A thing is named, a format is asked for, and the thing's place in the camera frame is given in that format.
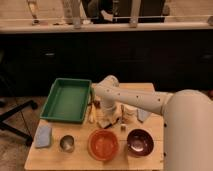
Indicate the light blue sponge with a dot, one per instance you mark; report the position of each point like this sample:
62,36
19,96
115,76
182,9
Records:
43,136

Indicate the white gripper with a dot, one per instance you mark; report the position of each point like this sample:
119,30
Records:
113,115

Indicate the green plastic tray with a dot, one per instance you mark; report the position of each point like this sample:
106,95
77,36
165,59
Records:
67,100

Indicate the orange bowl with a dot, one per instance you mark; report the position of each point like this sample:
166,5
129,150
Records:
103,145

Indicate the light blue cloth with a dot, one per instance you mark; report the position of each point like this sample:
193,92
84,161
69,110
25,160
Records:
142,115

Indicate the white round container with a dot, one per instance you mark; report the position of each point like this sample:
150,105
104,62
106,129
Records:
130,110

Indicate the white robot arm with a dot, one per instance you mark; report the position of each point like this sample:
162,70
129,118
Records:
188,115

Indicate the dark purple bowl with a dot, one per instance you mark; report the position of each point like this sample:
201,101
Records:
140,143

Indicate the small metal cup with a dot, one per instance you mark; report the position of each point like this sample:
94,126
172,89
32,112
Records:
67,143

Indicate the black office chair base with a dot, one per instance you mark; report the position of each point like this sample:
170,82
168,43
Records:
8,118

